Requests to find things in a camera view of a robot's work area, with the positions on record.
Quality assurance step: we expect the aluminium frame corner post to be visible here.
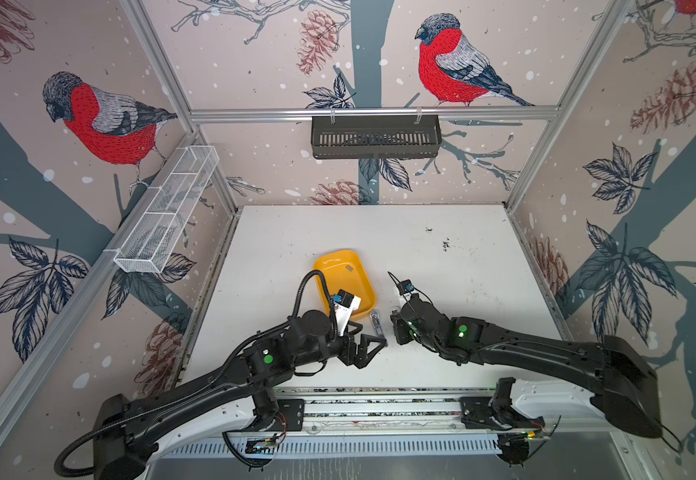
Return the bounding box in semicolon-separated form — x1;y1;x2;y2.
118;0;241;211

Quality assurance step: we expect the aluminium top crossbar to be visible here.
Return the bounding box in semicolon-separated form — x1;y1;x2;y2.
189;105;561;125

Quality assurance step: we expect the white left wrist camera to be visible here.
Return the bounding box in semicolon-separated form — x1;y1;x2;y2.
332;289;361;336

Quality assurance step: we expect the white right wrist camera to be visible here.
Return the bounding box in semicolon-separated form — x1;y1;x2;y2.
397;280;418;305

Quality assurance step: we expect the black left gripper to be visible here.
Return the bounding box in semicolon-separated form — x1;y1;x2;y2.
293;319;387;368

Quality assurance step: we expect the black hanging wire basket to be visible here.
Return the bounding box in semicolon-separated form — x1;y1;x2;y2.
311;115;442;160

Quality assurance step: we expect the white wire mesh basket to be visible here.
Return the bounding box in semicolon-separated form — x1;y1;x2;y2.
114;145;219;273

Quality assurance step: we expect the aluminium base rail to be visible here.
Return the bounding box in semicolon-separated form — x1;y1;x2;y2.
134;386;565;460

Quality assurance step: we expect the yellow plastic tray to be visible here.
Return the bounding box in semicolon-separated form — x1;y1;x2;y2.
313;249;377;320

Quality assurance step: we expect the light blue stapler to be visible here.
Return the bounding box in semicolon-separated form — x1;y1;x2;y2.
370;309;387;345

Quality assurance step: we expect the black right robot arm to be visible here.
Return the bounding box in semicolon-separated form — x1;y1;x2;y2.
391;294;663;439

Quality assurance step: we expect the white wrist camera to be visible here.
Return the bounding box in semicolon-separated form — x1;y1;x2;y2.
397;280;418;305
332;289;361;336

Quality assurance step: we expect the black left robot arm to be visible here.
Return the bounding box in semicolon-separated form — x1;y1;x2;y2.
54;280;387;479

